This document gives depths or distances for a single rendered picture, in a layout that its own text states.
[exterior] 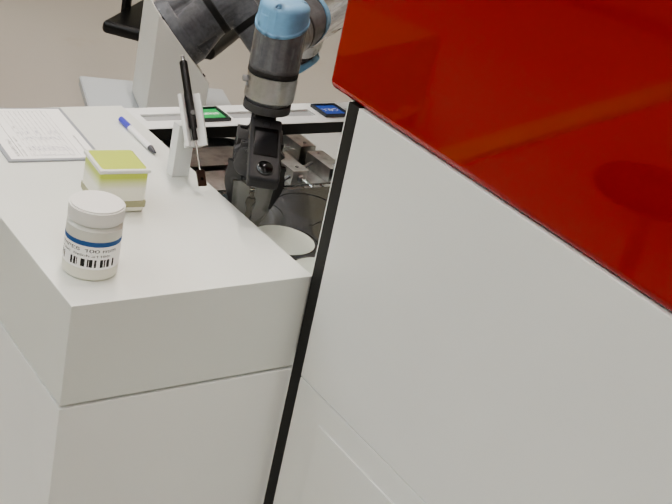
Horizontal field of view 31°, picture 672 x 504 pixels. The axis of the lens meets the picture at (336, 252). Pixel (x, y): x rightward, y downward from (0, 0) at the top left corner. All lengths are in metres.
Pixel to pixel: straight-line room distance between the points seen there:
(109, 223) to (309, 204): 0.60
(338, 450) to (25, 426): 0.42
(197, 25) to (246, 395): 0.98
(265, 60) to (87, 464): 0.61
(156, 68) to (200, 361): 0.96
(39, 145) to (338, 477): 0.69
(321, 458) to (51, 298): 0.43
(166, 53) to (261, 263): 0.87
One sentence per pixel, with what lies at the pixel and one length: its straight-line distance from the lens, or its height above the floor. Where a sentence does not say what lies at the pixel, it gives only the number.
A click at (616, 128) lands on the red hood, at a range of 1.20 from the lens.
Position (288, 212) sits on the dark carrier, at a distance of 1.97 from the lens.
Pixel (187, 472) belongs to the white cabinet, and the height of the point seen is 0.67.
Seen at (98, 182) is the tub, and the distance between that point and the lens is 1.69.
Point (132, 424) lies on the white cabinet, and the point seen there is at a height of 0.77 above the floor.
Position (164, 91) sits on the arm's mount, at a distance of 2.45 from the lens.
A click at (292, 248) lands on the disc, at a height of 0.90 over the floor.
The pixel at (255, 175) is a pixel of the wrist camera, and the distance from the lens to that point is 1.71.
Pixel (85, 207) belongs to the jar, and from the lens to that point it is 1.49.
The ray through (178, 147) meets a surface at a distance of 1.84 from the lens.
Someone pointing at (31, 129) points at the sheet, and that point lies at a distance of 1.96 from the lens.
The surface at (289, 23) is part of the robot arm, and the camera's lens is 1.72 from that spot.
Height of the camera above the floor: 1.69
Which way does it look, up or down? 25 degrees down
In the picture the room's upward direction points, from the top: 12 degrees clockwise
